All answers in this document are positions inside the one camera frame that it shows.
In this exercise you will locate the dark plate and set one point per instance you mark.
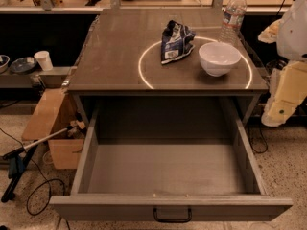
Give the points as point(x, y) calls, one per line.
point(23, 65)

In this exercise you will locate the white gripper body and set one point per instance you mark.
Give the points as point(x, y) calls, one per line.
point(293, 33)

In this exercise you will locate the clear plastic water bottle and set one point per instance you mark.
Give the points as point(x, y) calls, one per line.
point(234, 14)

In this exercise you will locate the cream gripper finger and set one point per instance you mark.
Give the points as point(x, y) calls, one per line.
point(288, 89)
point(269, 35)

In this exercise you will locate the white paper cup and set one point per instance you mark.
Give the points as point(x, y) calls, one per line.
point(43, 59)

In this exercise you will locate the cardboard box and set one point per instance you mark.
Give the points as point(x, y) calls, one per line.
point(55, 111)

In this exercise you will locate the white bowl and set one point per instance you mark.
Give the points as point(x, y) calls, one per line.
point(218, 58)

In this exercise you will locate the grey bowl at left edge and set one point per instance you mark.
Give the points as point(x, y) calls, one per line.
point(4, 62)

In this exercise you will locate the grey cabinet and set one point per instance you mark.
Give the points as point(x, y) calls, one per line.
point(156, 52)

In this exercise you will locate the grey open top drawer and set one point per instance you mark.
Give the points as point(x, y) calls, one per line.
point(168, 152)

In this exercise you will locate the black drawer handle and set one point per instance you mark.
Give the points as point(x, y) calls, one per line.
point(172, 215)

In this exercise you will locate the blue chip bag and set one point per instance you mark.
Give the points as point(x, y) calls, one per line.
point(176, 42)

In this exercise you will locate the low side shelf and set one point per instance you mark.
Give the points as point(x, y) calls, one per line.
point(50, 79)

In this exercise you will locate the black tripod stand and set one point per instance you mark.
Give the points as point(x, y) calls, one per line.
point(18, 161)

